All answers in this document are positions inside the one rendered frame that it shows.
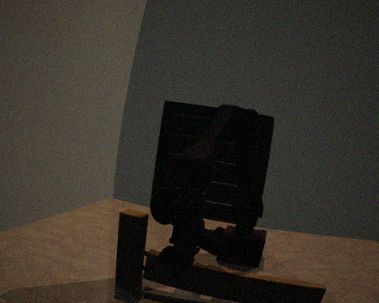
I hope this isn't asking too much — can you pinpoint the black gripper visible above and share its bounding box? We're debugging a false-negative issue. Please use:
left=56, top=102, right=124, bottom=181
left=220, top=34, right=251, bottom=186
left=158, top=218, right=204, bottom=282

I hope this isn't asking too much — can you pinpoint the brown wooden plank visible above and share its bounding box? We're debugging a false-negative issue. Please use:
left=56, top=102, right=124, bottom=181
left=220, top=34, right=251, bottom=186
left=139, top=249, right=326, bottom=303

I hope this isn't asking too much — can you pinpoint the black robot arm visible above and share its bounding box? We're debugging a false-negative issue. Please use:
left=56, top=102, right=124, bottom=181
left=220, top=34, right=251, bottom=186
left=150, top=104, right=264, bottom=256

